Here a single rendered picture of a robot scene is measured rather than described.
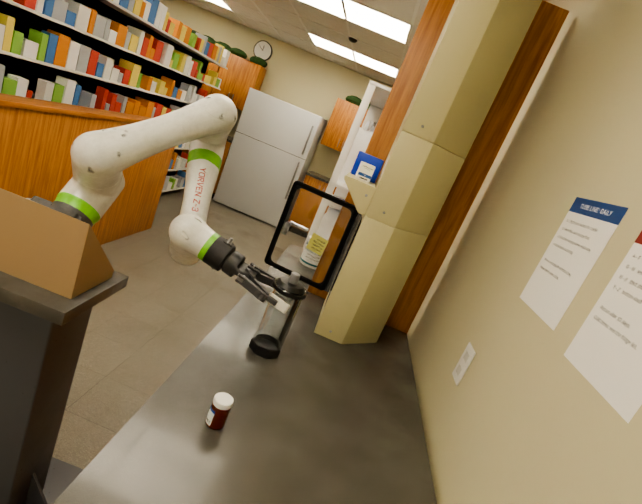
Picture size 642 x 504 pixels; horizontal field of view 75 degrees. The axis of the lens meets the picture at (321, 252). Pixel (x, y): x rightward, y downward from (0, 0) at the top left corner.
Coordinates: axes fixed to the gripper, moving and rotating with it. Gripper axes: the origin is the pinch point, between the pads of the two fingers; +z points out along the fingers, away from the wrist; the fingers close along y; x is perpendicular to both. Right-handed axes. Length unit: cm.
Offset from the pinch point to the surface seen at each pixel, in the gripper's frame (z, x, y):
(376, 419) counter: 40.9, 9.1, -11.1
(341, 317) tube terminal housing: 21.7, 3.6, 25.0
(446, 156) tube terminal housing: 17, -63, 32
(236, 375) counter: 1.0, 18.3, -18.1
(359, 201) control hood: 2.2, -34.0, 25.3
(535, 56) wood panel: 25, -113, 62
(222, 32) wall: -304, -62, 584
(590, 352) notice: 47, -44, -45
